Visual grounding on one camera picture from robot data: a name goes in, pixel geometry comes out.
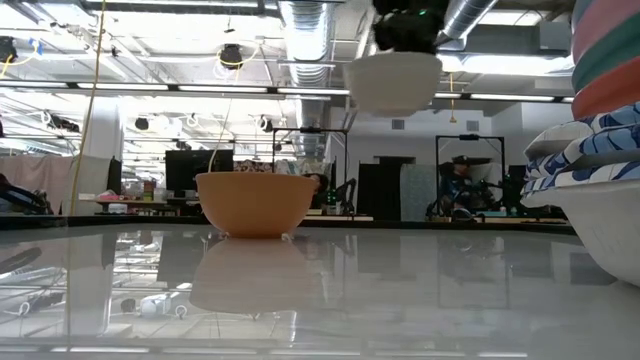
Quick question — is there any grey-green divider panel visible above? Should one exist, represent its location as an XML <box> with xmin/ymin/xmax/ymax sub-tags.
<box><xmin>399</xmin><ymin>164</ymin><xmax>440</xmax><ymax>222</ymax></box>

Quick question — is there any yellow hanging pendant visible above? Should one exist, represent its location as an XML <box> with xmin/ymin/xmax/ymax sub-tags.
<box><xmin>448</xmin><ymin>72</ymin><xmax>458</xmax><ymax>125</ymax></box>

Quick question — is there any long light strip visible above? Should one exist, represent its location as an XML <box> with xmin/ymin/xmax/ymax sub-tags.
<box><xmin>0</xmin><ymin>79</ymin><xmax>576</xmax><ymax>105</ymax></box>

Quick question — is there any orange bowl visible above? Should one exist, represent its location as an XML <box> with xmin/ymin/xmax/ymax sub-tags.
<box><xmin>194</xmin><ymin>171</ymin><xmax>319</xmax><ymax>240</ymax></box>

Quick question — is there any teal bowl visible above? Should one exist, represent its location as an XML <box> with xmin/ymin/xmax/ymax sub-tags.
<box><xmin>571</xmin><ymin>24</ymin><xmax>640</xmax><ymax>95</ymax></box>

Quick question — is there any black metal table frame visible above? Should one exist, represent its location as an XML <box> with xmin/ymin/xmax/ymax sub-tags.
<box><xmin>0</xmin><ymin>213</ymin><xmax>576</xmax><ymax>237</ymax></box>

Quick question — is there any floral patterned cloth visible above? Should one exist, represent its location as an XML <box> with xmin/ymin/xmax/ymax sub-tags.
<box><xmin>232</xmin><ymin>158</ymin><xmax>275</xmax><ymax>174</ymax></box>

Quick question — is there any black ceiling camera dome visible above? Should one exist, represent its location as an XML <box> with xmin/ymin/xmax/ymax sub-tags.
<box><xmin>219</xmin><ymin>43</ymin><xmax>244</xmax><ymax>70</ymax></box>

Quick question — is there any black screen panel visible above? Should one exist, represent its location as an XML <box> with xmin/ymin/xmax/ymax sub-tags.
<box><xmin>504</xmin><ymin>163</ymin><xmax>531</xmax><ymax>216</ymax></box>

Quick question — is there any red plate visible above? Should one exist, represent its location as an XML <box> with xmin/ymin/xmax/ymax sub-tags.
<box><xmin>571</xmin><ymin>55</ymin><xmax>640</xmax><ymax>122</ymax></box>

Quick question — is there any person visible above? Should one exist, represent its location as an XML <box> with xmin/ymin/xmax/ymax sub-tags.
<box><xmin>304</xmin><ymin>172</ymin><xmax>331</xmax><ymax>210</ymax></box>
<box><xmin>438</xmin><ymin>154</ymin><xmax>494</xmax><ymax>221</ymax></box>
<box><xmin>0</xmin><ymin>172</ymin><xmax>54</xmax><ymax>216</ymax></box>

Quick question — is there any background wooden table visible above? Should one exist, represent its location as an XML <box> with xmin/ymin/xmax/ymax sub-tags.
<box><xmin>472</xmin><ymin>216</ymin><xmax>566</xmax><ymax>225</ymax></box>
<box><xmin>304</xmin><ymin>214</ymin><xmax>375</xmax><ymax>223</ymax></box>

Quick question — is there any black tall cabinet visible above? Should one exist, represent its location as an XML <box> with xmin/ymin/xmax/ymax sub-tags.
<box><xmin>357</xmin><ymin>156</ymin><xmax>417</xmax><ymax>223</ymax></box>

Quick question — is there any pink curtain cloth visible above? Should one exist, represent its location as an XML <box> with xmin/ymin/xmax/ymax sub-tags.
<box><xmin>0</xmin><ymin>153</ymin><xmax>74</xmax><ymax>216</ymax></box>

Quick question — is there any large black monitor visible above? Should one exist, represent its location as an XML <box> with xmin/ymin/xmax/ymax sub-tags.
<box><xmin>164</xmin><ymin>148</ymin><xmax>235</xmax><ymax>194</ymax></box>

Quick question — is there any yellow cable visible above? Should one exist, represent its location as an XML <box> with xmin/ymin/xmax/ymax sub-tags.
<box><xmin>67</xmin><ymin>0</ymin><xmax>107</xmax><ymax>217</ymax></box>

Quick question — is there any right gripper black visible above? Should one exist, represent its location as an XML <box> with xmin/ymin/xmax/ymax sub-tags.
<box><xmin>372</xmin><ymin>0</ymin><xmax>451</xmax><ymax>55</ymax></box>

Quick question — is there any black metal rig frame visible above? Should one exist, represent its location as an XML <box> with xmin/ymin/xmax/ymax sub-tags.
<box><xmin>434</xmin><ymin>133</ymin><xmax>506</xmax><ymax>216</ymax></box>
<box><xmin>271</xmin><ymin>127</ymin><xmax>350</xmax><ymax>217</ymax></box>

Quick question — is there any cream white bowl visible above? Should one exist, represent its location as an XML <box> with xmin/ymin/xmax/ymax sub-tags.
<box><xmin>342</xmin><ymin>51</ymin><xmax>445</xmax><ymax>119</ymax></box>

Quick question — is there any blue bowl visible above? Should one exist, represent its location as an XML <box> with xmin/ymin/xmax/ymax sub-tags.
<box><xmin>571</xmin><ymin>0</ymin><xmax>601</xmax><ymax>24</ymax></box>

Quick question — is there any cluttered background desk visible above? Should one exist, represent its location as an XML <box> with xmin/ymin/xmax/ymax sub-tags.
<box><xmin>74</xmin><ymin>179</ymin><xmax>211</xmax><ymax>217</ymax></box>

